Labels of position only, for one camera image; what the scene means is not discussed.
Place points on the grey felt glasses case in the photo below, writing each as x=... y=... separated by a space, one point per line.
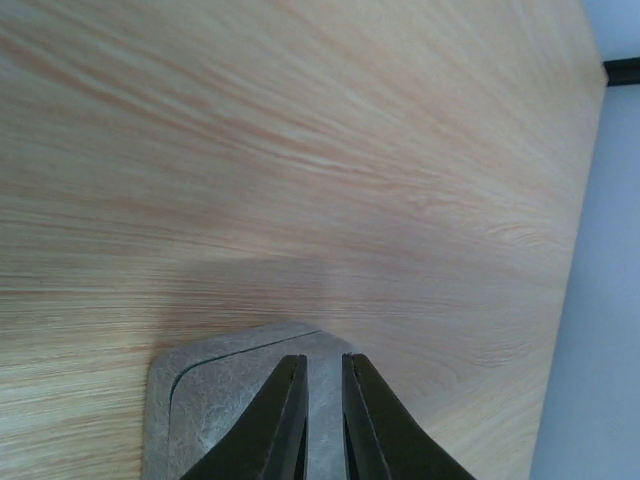
x=196 y=392

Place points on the black enclosure frame post right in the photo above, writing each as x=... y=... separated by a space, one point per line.
x=623 y=72

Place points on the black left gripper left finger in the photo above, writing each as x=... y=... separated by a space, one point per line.
x=270 y=438

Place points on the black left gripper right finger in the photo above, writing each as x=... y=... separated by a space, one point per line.
x=381 y=438

